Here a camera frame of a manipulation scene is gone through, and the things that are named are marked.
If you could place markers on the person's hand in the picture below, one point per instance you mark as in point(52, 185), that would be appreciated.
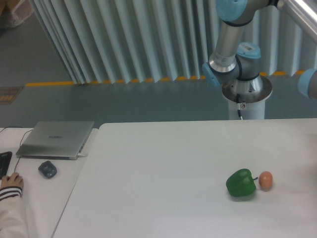
point(12, 182)

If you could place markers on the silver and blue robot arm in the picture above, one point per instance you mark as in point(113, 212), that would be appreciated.
point(234, 65)

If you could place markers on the white striped sleeve forearm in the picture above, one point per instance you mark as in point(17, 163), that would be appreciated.
point(13, 221)

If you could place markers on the green bell pepper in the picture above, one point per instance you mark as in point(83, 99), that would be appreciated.
point(241, 183)

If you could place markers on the black keyboard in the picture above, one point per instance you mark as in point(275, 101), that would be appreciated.
point(5, 159)

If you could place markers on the silver closed laptop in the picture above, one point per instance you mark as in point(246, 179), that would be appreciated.
point(56, 139)

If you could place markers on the white laptop plug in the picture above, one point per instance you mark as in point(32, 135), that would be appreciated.
point(81, 155)

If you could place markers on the white folding partition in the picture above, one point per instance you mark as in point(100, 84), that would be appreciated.
point(147, 40)

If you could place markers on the brown cardboard box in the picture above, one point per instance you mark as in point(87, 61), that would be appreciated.
point(14, 12)

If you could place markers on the brown egg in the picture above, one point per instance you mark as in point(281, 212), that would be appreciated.
point(266, 180)

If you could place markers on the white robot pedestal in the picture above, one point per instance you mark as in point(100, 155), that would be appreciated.
point(248, 111)

